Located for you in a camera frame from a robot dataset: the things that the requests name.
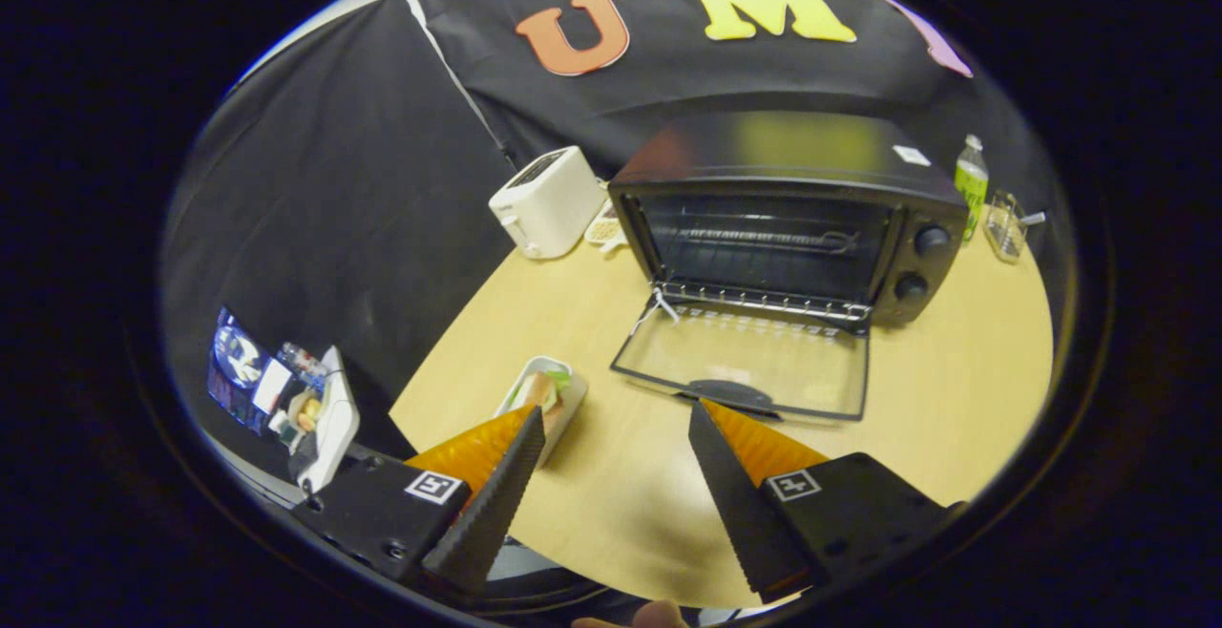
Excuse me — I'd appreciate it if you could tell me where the white oblong dish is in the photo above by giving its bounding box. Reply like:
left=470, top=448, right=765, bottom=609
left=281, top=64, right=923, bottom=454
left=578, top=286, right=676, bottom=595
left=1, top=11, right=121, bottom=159
left=495, top=356, right=588, bottom=467

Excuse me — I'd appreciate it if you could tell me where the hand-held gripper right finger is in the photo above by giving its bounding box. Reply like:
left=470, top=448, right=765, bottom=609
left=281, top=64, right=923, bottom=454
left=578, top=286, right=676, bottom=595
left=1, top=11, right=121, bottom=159
left=688, top=399, right=965, bottom=603

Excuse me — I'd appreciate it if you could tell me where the white plastic tray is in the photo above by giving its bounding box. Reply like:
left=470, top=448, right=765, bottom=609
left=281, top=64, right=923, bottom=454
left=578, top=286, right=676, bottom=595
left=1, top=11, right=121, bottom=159
left=286, top=346, right=361, bottom=495

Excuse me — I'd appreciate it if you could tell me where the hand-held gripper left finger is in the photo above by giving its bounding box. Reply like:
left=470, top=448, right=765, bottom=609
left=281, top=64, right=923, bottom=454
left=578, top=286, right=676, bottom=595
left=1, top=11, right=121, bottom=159
left=291, top=406, right=547, bottom=598

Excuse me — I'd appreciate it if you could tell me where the clear container with spoon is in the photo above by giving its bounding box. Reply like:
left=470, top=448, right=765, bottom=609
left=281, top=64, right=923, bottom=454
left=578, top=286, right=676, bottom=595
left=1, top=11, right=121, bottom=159
left=983, top=191, right=1046, bottom=263

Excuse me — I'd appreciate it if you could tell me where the toast sandwich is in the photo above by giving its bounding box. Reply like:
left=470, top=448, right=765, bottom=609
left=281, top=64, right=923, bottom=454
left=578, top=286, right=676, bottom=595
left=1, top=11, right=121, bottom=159
left=511, top=370, right=572, bottom=415

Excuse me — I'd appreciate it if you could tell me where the black toaster oven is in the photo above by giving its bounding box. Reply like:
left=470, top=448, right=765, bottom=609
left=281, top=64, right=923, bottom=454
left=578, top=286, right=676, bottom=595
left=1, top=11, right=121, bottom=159
left=608, top=111, right=970, bottom=422

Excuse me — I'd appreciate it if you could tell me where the white pop-up toaster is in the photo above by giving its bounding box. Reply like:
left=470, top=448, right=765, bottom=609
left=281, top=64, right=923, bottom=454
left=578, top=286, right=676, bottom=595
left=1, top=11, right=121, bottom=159
left=489, top=146, right=607, bottom=260

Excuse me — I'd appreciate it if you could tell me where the small plate of grains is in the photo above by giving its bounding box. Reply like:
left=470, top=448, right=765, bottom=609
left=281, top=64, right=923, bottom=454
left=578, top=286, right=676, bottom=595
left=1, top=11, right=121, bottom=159
left=584, top=200, right=627, bottom=253

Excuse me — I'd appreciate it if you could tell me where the blue printed packet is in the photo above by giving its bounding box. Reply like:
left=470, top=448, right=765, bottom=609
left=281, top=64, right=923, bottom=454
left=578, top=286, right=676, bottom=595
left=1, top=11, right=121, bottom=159
left=208, top=308, right=297, bottom=433

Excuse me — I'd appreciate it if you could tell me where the green drink bottle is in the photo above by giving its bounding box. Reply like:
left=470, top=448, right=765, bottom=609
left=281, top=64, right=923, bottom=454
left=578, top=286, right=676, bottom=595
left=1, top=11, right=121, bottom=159
left=955, top=135, right=990, bottom=242

